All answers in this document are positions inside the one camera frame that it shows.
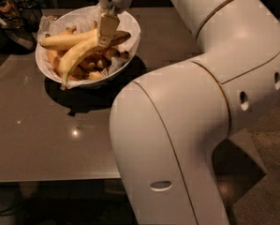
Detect large yellow banana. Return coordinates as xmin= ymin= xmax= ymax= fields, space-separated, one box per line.
xmin=39 ymin=29 xmax=97 ymax=51
xmin=58 ymin=30 xmax=132 ymax=87

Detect white paper bowl liner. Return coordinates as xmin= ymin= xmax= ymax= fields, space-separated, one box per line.
xmin=36 ymin=7 xmax=140 ymax=90

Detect orange banana at left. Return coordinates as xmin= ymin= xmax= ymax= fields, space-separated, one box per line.
xmin=46 ymin=50 xmax=64 ymax=74

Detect dark chair with clutter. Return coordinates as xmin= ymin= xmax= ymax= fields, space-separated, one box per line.
xmin=0 ymin=0 xmax=53 ymax=54

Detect large front yellow banana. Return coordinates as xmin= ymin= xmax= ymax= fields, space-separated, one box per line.
xmin=58 ymin=30 xmax=132 ymax=87

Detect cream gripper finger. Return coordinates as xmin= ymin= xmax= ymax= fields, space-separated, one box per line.
xmin=97 ymin=13 xmax=120 ymax=47

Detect large rear yellow banana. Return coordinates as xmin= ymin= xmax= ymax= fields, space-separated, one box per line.
xmin=39 ymin=29 xmax=97 ymax=51

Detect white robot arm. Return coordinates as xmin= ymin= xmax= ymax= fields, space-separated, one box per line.
xmin=110 ymin=0 xmax=280 ymax=225

